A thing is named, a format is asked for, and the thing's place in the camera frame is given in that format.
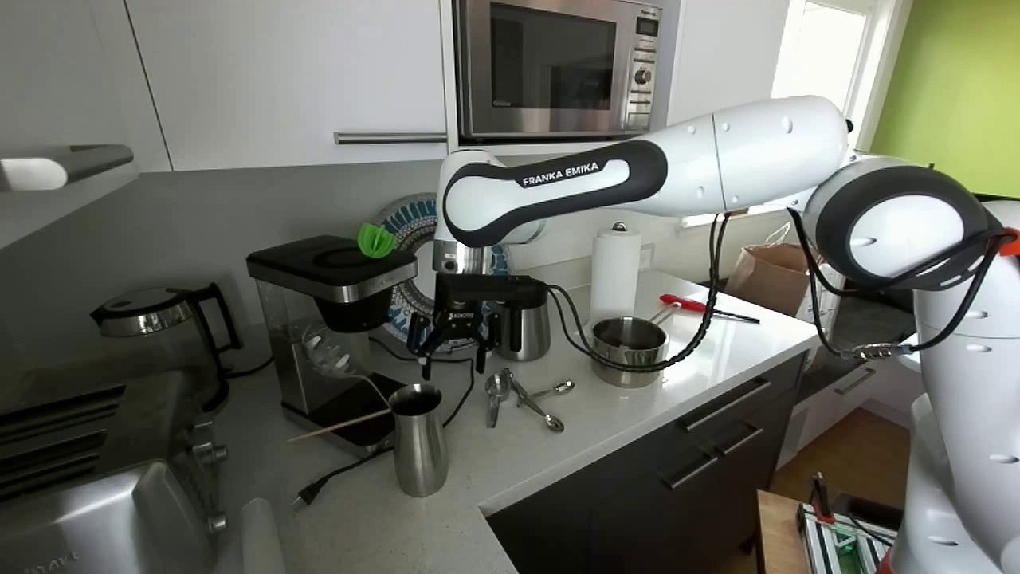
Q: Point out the steel pasta server spoon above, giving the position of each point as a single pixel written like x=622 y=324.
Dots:
x=329 y=352

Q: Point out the short steel spoon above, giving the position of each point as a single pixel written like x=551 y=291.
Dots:
x=491 y=399

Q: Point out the white tray with tools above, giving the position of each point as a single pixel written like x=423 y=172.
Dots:
x=850 y=538

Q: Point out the wooden side table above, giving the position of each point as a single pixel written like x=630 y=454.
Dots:
x=779 y=529

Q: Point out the black and steel coffee maker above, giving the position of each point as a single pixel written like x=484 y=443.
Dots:
x=321 y=320

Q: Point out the thin wooden stick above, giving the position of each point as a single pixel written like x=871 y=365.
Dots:
x=339 y=427

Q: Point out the blue patterned round plate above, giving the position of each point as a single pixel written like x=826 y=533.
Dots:
x=409 y=217

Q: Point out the steel carafe with black lid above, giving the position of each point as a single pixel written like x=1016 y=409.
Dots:
x=528 y=329

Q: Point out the small steel spoon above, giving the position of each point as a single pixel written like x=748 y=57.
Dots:
x=557 y=389

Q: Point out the white paper towel roll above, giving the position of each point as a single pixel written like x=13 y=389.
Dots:
x=613 y=271

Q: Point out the steel electric kettle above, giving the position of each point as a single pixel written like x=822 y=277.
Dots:
x=161 y=329

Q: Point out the stainless steel microwave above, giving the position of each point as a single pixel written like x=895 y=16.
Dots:
x=553 y=69

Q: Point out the silver toaster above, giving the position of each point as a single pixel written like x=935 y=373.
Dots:
x=98 y=521

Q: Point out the stainless steel saucepan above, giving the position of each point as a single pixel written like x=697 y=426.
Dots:
x=627 y=354

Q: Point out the steel paper towel holder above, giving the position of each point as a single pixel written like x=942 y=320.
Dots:
x=620 y=228

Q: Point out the white oblong object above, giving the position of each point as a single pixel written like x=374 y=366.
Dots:
x=32 y=172

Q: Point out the white wall shelf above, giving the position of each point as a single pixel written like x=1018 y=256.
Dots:
x=66 y=203

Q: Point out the white upper cabinet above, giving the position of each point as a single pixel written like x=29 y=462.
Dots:
x=288 y=74

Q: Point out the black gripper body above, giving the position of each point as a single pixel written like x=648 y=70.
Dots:
x=468 y=324

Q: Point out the black rod with red clamp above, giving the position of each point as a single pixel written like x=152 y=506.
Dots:
x=1009 y=243

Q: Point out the dish rack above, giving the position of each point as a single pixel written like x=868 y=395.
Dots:
x=66 y=436

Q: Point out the dark lower drawer unit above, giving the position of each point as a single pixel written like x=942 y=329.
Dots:
x=639 y=489

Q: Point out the green tag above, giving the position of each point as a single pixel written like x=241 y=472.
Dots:
x=374 y=241

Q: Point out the tall stainless steel cup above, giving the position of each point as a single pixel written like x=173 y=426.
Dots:
x=423 y=448

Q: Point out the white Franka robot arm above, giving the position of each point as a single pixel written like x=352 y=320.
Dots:
x=766 y=149

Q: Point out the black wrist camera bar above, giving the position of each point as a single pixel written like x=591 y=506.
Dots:
x=500 y=291

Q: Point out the long steel utensil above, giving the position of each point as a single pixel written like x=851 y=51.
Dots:
x=533 y=402

